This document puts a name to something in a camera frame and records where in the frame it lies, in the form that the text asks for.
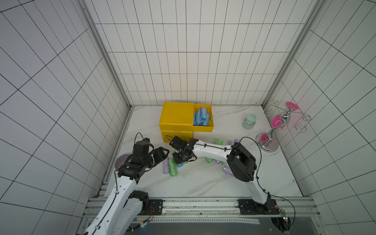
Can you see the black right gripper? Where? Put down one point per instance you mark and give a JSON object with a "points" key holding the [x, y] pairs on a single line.
{"points": [[182, 154]]}

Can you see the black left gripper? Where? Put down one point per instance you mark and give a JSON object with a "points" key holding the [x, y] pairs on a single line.
{"points": [[160, 155]]}

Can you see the yellow top drawer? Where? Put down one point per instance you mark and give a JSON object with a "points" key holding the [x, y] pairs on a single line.
{"points": [[211, 124]]}

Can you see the blue bag roll bottom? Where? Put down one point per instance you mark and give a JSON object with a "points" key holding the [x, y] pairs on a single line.
{"points": [[194, 119]]}

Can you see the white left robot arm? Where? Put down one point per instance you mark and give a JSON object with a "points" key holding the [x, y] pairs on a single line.
{"points": [[124, 202]]}

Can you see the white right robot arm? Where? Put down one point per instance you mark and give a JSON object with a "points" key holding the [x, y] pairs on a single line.
{"points": [[240, 161]]}

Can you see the yellow plastic drawer cabinet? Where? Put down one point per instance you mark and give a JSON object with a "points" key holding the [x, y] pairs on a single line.
{"points": [[176, 120]]}

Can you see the purple bag roll far left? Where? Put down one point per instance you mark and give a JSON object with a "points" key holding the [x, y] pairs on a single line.
{"points": [[165, 166]]}

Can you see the green bag roll far left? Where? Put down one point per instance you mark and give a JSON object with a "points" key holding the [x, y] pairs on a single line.
{"points": [[172, 167]]}

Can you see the green bag roll center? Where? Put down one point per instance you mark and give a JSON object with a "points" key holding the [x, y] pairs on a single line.
{"points": [[208, 160]]}

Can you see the green bag roll upper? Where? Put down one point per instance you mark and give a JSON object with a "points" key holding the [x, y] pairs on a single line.
{"points": [[218, 141]]}

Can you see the purple bag roll lower right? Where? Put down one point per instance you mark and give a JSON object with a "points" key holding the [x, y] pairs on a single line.
{"points": [[227, 171]]}

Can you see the green glass jar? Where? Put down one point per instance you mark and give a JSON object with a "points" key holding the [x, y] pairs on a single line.
{"points": [[249, 121]]}

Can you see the chrome cup holder stand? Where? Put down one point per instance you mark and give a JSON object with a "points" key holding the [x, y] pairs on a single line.
{"points": [[267, 141]]}

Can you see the pink cup on stand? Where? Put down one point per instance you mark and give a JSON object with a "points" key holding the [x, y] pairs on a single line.
{"points": [[279, 122]]}

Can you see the pink cup upper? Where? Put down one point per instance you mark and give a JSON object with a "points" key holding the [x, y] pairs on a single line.
{"points": [[292, 106]]}

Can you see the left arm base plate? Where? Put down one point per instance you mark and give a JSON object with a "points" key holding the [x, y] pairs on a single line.
{"points": [[152, 207]]}

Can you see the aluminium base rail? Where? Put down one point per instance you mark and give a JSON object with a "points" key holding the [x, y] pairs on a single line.
{"points": [[299, 206]]}

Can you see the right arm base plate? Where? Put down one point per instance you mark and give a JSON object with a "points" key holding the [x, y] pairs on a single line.
{"points": [[250, 207]]}

